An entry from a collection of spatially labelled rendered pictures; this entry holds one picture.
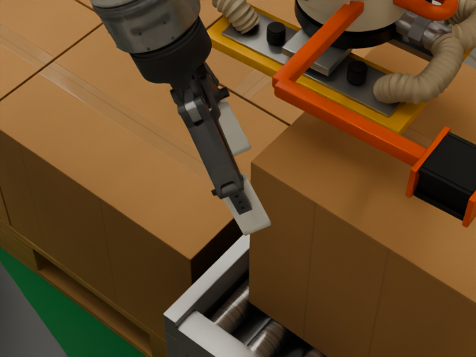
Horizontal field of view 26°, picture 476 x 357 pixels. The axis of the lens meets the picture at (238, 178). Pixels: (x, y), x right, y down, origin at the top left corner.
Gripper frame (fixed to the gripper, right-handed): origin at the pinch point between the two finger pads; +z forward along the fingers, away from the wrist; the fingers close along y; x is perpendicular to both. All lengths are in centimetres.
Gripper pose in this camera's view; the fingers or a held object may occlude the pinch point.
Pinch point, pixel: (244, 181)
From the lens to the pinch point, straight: 109.1
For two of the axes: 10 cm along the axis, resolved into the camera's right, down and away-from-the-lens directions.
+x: 9.1, -3.9, -1.3
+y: 1.4, 5.9, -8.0
